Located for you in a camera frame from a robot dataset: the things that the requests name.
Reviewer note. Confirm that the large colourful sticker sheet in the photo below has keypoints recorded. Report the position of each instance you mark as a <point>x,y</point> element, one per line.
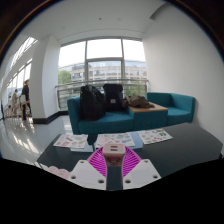
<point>115,139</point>

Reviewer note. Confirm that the pink power strip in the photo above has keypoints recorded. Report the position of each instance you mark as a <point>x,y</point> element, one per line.
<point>58,172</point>

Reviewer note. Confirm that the brown jacket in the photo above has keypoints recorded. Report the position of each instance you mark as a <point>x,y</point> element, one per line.
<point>136,101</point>

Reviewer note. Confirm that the sticker sheet with green prints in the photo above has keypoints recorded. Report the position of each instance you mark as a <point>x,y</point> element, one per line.
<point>154,136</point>

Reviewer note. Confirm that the black backpack with label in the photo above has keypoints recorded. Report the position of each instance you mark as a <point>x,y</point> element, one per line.
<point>113,96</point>

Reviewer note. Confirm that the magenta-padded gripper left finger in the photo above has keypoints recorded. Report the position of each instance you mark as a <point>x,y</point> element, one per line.
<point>87,173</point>

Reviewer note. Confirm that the teal sofa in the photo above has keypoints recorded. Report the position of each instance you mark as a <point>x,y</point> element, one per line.
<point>110,122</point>

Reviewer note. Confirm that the metal balcony railing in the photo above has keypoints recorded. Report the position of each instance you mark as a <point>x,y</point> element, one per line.
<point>70,85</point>

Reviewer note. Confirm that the person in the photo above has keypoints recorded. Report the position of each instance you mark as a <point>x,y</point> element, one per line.
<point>26,96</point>
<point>15,99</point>

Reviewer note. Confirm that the pink charger block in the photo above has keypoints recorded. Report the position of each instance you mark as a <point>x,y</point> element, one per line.
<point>114,153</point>

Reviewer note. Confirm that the wooden sofa table top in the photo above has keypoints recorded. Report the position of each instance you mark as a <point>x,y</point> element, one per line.
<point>156,107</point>

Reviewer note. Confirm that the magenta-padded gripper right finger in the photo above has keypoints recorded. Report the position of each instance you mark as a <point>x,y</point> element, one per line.
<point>140,173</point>

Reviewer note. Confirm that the sticker sheet with red prints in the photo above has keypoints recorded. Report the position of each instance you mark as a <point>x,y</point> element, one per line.
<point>70,140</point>

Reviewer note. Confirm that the large black backpack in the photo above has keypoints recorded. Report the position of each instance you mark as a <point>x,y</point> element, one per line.
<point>91,103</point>

